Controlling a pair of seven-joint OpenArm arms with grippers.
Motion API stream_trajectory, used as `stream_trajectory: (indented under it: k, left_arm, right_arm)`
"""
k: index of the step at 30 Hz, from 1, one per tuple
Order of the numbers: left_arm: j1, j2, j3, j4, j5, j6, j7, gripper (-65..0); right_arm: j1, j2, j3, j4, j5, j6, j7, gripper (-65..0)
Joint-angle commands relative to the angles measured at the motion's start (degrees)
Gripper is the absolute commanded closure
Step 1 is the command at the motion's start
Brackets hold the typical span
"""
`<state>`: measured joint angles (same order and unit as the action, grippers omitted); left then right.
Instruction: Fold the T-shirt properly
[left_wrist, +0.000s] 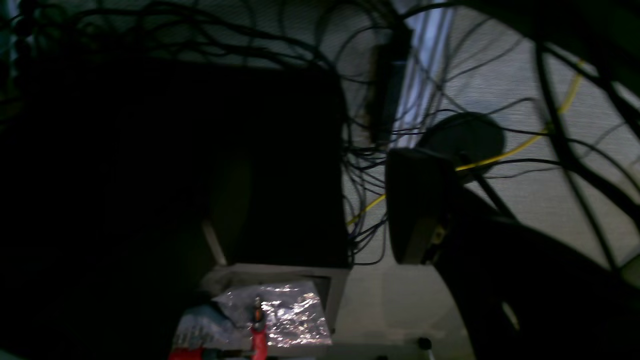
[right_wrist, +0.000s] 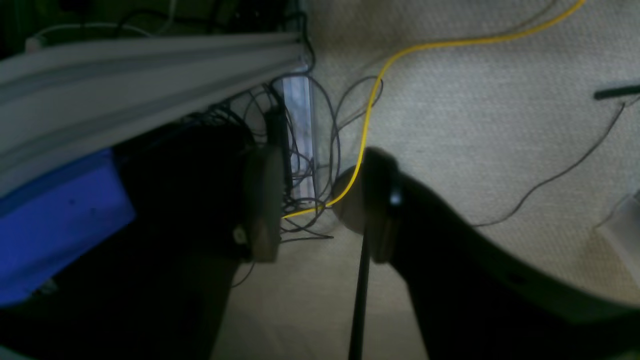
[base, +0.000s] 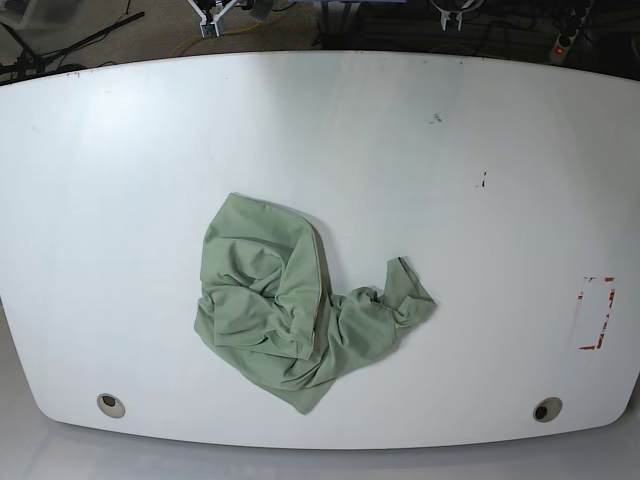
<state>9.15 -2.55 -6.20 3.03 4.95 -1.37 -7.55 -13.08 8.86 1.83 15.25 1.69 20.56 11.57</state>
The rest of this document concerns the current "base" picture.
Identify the black power strip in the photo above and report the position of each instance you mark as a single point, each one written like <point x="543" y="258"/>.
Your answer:
<point x="569" y="31"/>

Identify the table grommet hole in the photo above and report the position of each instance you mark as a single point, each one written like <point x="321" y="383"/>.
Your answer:
<point x="111" y="406"/>
<point x="547" y="410"/>

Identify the green T-shirt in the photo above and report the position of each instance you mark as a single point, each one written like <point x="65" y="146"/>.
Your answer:
<point x="267" y="310"/>

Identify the left table grommet hole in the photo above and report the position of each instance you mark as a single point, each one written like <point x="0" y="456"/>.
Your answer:
<point x="111" y="406"/>

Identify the red tape rectangle marking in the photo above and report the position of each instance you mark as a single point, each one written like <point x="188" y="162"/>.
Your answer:
<point x="593" y="310"/>

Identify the right table grommet hole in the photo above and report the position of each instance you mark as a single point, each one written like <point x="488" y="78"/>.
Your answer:
<point x="547" y="410"/>

